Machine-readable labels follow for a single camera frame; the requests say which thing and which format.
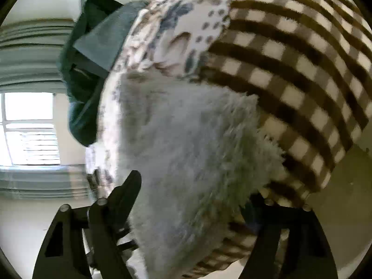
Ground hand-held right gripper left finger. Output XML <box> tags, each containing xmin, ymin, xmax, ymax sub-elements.
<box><xmin>32</xmin><ymin>170</ymin><xmax>143</xmax><ymax>279</ymax></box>

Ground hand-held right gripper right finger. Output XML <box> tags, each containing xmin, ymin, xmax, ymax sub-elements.
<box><xmin>241</xmin><ymin>194</ymin><xmax>339</xmax><ymax>279</ymax></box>

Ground fuzzy grey pants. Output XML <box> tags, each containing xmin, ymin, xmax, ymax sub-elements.
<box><xmin>99</xmin><ymin>72</ymin><xmax>287</xmax><ymax>279</ymax></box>

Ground grey curtain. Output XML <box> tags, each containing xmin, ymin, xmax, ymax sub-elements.
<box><xmin>0</xmin><ymin>20</ymin><xmax>74</xmax><ymax>91</ymax></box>
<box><xmin>0</xmin><ymin>166</ymin><xmax>98</xmax><ymax>202</ymax></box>

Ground window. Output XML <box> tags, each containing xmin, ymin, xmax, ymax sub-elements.
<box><xmin>0</xmin><ymin>91</ymin><xmax>62</xmax><ymax>167</ymax></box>

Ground dark green cloth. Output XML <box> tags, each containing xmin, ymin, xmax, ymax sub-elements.
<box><xmin>57</xmin><ymin>0</ymin><xmax>150</xmax><ymax>148</ymax></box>

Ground brown checked blanket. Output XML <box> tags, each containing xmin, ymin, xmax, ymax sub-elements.
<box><xmin>186</xmin><ymin>0</ymin><xmax>372</xmax><ymax>278</ymax></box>

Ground floral printed bedsheet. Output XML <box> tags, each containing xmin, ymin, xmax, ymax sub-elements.
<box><xmin>84</xmin><ymin>0</ymin><xmax>254</xmax><ymax>198</ymax></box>

